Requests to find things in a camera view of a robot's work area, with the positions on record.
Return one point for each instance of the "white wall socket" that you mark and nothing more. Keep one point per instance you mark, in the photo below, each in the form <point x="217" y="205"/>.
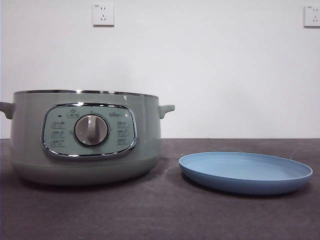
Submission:
<point x="103" y="14"/>
<point x="312" y="16"/>

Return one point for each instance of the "blue round plate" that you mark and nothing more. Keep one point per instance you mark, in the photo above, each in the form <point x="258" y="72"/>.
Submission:
<point x="240" y="170"/>

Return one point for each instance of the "pale green electric steamer pot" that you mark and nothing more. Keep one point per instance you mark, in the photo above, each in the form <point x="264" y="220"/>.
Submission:
<point x="142" y="140"/>

